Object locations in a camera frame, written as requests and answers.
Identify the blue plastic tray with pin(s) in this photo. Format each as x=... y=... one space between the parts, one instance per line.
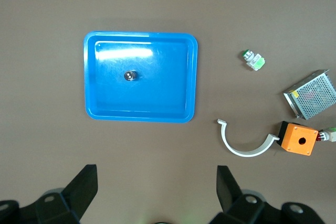
x=157 y=95

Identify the white curved plastic clamp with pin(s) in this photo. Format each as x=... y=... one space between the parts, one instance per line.
x=244 y=153

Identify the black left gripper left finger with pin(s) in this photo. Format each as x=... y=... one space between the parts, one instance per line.
x=71 y=197

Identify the green push button switch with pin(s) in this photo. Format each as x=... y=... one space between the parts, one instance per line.
x=253 y=60

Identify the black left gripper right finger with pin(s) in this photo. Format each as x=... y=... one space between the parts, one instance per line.
x=236 y=203

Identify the dark cylindrical capacitor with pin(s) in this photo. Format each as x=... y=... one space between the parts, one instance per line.
x=130 y=75

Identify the orange and black button box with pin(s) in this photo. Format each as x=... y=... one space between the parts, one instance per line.
x=299 y=140

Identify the red push button switch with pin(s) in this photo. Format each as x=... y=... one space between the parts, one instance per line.
x=328 y=134

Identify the perforated metal power supply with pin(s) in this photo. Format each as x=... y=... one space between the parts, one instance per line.
x=312 y=95

